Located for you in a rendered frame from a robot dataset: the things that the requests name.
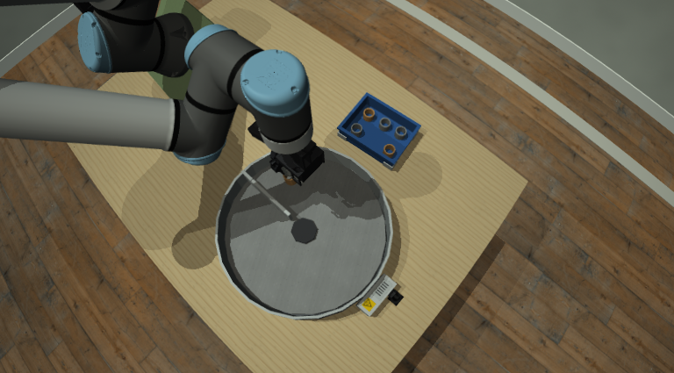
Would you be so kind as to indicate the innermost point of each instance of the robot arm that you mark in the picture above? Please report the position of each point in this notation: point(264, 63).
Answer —
point(126, 36)

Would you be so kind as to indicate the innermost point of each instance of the blue crate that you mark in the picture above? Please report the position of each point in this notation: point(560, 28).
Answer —
point(375, 138)

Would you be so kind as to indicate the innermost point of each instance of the bronze bushing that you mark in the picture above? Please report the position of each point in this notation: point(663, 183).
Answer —
point(289, 181)
point(391, 147)
point(370, 111)

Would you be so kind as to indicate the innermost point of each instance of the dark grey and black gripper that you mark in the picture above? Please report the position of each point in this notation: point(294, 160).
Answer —
point(304, 163)

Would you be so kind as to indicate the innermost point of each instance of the grey metal sleeve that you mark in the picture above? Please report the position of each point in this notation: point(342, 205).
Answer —
point(358, 126)
point(400, 129)
point(384, 128)

